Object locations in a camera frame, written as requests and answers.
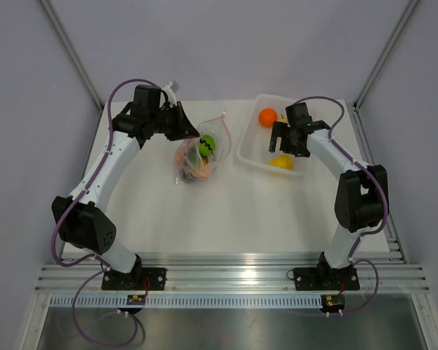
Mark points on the black toy avocado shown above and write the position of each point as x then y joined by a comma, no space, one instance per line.
188,177

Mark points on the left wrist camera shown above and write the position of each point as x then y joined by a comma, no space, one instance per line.
170,89

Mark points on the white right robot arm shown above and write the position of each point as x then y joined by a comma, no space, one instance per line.
361,203

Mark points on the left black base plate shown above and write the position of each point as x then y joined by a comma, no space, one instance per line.
152,279

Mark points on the green toy watermelon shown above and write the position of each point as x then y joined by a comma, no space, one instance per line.
206,145

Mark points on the circuit board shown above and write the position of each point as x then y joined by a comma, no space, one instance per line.
333,302
136,300

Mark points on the green orange toy mango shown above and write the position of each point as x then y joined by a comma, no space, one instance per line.
193,158

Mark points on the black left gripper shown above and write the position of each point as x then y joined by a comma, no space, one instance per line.
184,129

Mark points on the pale yellow toy pear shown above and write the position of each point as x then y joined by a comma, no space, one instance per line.
282,162

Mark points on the right circuit board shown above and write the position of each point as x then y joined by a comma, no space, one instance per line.
333,302

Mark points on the orange toy fruit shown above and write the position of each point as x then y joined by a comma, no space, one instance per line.
267,117

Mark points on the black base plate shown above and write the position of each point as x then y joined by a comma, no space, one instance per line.
311,279
152,279

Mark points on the white slotted cable duct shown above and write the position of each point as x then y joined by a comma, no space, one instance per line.
191,301

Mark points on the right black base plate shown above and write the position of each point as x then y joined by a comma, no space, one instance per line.
311,279

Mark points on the aluminium frame rail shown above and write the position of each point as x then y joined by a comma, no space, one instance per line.
270,273

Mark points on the left circuit board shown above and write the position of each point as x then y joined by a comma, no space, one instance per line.
136,300

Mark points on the clear zip top bag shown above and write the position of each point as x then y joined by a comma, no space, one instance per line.
218,129

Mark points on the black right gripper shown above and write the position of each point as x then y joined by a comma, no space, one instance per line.
281,130

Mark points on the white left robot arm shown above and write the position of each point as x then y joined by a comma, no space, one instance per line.
80,217

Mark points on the orange toy peach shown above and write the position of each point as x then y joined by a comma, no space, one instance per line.
202,170

